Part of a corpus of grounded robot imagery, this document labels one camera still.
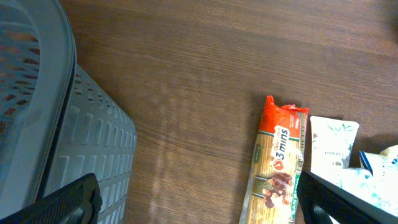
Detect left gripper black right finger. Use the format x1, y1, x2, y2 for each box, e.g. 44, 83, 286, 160
297, 171, 397, 224

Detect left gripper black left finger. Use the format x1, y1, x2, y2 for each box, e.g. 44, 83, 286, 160
1, 173, 102, 224

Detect orange spaghetti packet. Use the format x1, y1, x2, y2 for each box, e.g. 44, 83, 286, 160
239, 95, 309, 224

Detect white cosmetic tube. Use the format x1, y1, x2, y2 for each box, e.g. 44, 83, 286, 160
310, 116, 359, 186

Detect teal crinkled snack packet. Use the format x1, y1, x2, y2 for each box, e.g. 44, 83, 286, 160
338, 168, 397, 217

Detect cream snack bag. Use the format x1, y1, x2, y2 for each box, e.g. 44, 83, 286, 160
359, 145, 397, 179

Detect grey plastic mesh basket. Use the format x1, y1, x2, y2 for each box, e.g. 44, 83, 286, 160
1, 0, 137, 223

